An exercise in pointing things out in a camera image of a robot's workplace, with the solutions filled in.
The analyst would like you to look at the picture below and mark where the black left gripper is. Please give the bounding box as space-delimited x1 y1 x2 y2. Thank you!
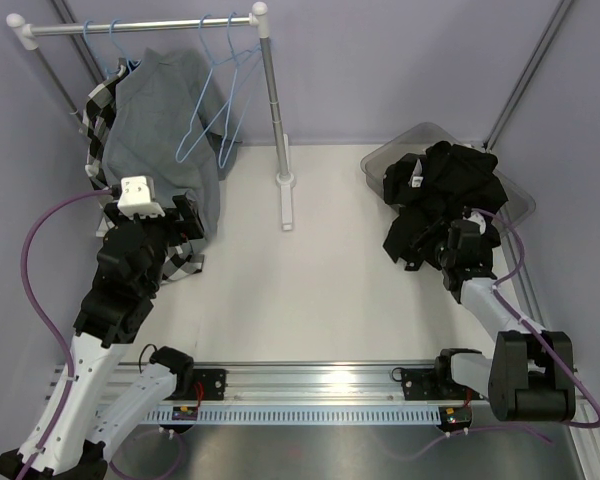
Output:
107 195 203 294

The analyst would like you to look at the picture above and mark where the plain black shirt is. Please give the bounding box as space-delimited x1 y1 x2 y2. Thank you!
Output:
383 141 508 263

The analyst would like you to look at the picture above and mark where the blue hanger of black shirt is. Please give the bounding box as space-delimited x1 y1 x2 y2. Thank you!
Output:
174 15 233 164

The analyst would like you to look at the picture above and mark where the blue hanger of pinstriped shirt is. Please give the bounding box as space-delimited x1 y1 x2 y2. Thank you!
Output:
217 12 262 174

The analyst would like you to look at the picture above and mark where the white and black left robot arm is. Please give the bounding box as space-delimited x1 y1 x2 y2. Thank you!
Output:
0 195 204 479

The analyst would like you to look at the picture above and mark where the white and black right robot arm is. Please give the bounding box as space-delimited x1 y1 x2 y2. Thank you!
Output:
401 219 576 423

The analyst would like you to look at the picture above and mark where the grey shirt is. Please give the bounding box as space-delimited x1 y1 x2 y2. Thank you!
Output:
102 47 241 241

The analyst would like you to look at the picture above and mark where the black white checked shirt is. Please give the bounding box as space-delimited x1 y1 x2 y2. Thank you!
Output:
81 66 205 284

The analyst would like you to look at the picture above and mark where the blue hanger of grey shirt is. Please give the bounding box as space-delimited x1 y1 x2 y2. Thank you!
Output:
108 19 141 72

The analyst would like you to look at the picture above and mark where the blue hanger of checked shirt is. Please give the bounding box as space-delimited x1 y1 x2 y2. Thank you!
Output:
82 20 116 79

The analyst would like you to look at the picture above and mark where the clear plastic bin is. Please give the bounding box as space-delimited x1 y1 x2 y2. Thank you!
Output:
360 122 536 228

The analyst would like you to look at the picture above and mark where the metal clothes rack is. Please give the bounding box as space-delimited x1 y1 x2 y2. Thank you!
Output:
5 1 297 232

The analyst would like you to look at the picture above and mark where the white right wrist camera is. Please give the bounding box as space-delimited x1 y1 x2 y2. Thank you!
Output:
463 210 490 236

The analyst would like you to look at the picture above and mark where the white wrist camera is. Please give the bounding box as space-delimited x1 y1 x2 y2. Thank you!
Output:
463 210 490 236
114 176 165 220

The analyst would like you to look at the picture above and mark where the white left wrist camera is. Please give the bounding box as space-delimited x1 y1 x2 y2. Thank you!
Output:
114 176 165 220

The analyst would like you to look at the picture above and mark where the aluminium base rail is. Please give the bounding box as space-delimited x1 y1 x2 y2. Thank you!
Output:
44 362 589 406

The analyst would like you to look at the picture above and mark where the white slotted cable duct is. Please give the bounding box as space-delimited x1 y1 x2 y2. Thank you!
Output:
140 405 441 426

